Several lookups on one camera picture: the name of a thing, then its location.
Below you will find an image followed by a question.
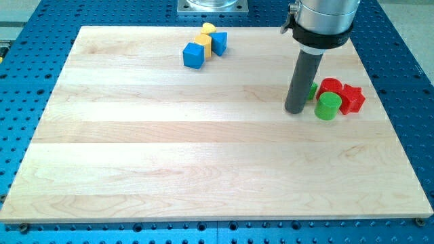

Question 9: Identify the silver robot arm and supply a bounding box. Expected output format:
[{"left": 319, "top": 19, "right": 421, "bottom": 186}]
[{"left": 280, "top": 0, "right": 360, "bottom": 56}]

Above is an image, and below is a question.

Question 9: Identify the blue cube block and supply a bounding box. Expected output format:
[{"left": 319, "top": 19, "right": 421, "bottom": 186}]
[{"left": 182, "top": 43, "right": 205, "bottom": 69}]

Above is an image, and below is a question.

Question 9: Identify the blue triangle block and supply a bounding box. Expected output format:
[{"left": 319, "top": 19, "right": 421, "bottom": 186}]
[{"left": 210, "top": 32, "right": 228, "bottom": 56}]

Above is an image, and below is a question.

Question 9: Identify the yellow cube block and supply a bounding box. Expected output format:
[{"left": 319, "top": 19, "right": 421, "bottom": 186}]
[{"left": 194, "top": 34, "right": 212, "bottom": 60}]

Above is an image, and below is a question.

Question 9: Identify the light wooden board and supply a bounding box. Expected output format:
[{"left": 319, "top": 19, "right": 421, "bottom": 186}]
[{"left": 1, "top": 26, "right": 433, "bottom": 223}]

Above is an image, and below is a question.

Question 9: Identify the yellow heart block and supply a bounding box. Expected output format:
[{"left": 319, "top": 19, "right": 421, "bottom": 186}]
[{"left": 201, "top": 22, "right": 216, "bottom": 35}]

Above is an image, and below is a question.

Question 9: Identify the small green block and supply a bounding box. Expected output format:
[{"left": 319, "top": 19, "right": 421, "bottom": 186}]
[{"left": 307, "top": 83, "right": 318, "bottom": 100}]

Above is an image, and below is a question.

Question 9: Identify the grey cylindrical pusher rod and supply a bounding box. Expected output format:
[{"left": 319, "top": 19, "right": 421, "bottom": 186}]
[{"left": 284, "top": 49, "right": 323, "bottom": 114}]

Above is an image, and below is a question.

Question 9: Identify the green cylinder block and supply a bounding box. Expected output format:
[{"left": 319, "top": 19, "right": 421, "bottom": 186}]
[{"left": 314, "top": 91, "right": 342, "bottom": 121}]

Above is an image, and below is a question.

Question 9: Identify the red cylinder block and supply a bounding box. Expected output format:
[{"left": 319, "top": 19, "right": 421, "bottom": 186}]
[{"left": 316, "top": 77, "right": 343, "bottom": 100}]

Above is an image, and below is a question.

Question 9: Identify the red star block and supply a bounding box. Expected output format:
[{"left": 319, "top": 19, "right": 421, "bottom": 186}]
[{"left": 338, "top": 84, "right": 366, "bottom": 115}]

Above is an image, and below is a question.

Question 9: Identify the blue perforated table plate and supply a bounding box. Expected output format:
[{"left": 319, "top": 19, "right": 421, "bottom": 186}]
[{"left": 1, "top": 1, "right": 433, "bottom": 243}]

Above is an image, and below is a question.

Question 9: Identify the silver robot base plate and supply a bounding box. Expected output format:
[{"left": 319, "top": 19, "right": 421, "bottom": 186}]
[{"left": 176, "top": 0, "right": 249, "bottom": 15}]

